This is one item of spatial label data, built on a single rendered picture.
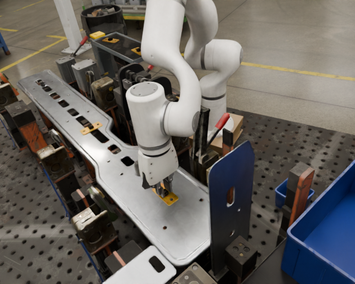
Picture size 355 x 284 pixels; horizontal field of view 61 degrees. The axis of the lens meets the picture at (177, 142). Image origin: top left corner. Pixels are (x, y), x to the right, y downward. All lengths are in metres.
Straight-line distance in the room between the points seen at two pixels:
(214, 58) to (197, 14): 0.24
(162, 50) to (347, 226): 0.58
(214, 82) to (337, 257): 0.79
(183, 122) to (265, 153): 0.86
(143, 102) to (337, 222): 0.53
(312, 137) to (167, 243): 1.00
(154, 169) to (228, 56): 0.60
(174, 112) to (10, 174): 1.18
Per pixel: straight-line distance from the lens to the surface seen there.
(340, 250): 0.78
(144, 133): 0.68
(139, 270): 0.76
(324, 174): 1.40
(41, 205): 1.44
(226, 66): 1.20
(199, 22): 1.03
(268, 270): 0.72
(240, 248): 0.68
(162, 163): 0.76
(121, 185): 0.94
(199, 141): 0.87
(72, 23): 4.85
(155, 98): 0.63
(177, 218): 0.82
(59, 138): 1.08
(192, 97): 0.64
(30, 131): 1.47
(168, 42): 0.69
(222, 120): 0.89
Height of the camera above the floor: 1.66
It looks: 39 degrees down
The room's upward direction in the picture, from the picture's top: 8 degrees counter-clockwise
